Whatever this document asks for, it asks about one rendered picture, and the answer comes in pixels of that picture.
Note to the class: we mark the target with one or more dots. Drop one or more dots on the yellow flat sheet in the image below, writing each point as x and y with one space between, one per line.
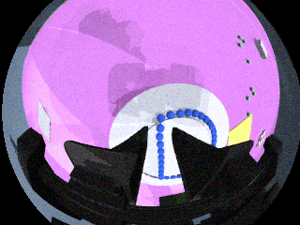
241 132

